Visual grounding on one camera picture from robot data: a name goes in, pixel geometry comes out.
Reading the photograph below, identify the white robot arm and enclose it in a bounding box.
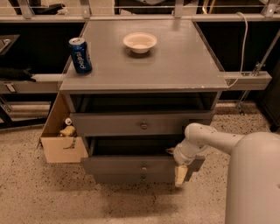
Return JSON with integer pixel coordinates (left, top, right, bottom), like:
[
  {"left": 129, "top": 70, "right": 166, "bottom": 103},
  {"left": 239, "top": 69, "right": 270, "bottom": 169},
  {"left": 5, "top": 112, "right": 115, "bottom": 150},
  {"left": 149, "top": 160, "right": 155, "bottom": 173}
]
[{"left": 168, "top": 123, "right": 280, "bottom": 224}]

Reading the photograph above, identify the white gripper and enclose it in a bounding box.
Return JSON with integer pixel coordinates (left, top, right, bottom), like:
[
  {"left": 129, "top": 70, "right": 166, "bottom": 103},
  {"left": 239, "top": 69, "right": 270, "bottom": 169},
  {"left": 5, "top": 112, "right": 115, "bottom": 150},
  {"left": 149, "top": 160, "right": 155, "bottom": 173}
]
[{"left": 165, "top": 139, "right": 201, "bottom": 187}]

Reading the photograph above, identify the grey top drawer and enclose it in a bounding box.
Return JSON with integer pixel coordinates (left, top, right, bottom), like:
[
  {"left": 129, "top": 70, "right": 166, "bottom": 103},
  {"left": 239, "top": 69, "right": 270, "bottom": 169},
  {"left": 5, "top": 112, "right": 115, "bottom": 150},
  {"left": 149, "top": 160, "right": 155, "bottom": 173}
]
[{"left": 70, "top": 111, "right": 214, "bottom": 137}]

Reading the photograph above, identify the yellow object in box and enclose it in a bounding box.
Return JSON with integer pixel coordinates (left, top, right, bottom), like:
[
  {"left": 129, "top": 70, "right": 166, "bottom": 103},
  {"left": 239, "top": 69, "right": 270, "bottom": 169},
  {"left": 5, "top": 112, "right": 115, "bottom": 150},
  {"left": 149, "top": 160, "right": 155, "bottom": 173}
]
[{"left": 59, "top": 126, "right": 76, "bottom": 137}]

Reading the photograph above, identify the grey drawer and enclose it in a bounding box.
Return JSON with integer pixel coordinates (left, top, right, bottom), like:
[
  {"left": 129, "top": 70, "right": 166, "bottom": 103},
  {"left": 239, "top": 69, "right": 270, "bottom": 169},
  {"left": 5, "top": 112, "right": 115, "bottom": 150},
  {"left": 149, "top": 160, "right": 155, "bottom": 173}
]
[
  {"left": 94, "top": 174, "right": 176, "bottom": 184},
  {"left": 70, "top": 111, "right": 214, "bottom": 137},
  {"left": 80, "top": 136, "right": 206, "bottom": 176}
]

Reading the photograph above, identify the grey drawer cabinet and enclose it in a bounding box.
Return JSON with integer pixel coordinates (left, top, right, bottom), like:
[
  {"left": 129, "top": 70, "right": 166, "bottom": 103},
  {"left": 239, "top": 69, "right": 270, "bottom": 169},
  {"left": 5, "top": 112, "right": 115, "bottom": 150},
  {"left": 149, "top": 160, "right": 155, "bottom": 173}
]
[{"left": 59, "top": 19, "right": 229, "bottom": 186}]

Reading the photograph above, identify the white cable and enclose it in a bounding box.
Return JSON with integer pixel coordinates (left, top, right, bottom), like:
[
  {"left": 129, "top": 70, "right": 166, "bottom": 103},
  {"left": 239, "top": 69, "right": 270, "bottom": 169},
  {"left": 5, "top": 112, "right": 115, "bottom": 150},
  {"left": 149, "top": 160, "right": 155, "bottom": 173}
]
[{"left": 227, "top": 11, "right": 249, "bottom": 88}]

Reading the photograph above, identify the open cardboard box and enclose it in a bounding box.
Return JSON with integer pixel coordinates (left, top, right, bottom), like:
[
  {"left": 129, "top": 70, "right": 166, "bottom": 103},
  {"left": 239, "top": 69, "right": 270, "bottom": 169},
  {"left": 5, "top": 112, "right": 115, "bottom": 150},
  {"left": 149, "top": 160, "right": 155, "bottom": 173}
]
[{"left": 40, "top": 93, "right": 88, "bottom": 163}]

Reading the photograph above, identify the white bowl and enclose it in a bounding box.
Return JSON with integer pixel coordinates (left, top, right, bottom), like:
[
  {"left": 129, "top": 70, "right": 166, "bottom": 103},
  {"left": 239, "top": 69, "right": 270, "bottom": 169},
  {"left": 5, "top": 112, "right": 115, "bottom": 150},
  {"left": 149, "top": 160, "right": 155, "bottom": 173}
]
[{"left": 123, "top": 32, "right": 158, "bottom": 54}]

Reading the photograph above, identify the metal frame rail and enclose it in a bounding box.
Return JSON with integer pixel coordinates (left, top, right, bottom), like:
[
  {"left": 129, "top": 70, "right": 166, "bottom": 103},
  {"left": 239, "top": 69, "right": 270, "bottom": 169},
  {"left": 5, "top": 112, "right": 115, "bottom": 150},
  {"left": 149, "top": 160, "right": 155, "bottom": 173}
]
[{"left": 0, "top": 72, "right": 272, "bottom": 94}]

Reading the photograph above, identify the black cloth on rail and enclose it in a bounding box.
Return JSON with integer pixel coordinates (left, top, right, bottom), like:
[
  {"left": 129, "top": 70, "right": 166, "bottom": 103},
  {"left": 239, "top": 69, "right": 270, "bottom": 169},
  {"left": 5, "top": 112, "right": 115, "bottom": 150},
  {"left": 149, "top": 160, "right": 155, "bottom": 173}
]
[{"left": 0, "top": 67, "right": 36, "bottom": 82}]

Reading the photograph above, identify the grey bottom drawer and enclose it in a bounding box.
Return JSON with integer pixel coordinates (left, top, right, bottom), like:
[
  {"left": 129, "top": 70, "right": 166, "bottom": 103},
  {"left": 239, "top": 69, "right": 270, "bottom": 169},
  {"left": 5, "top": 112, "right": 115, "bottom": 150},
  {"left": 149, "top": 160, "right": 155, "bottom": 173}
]
[{"left": 94, "top": 174, "right": 176, "bottom": 184}]

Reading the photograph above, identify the blue pepsi can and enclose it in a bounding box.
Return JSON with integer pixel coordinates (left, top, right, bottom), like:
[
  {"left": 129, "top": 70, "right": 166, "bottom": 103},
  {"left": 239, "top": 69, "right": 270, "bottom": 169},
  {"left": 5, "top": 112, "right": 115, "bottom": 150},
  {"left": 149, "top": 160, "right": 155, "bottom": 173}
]
[{"left": 68, "top": 38, "right": 92, "bottom": 74}]

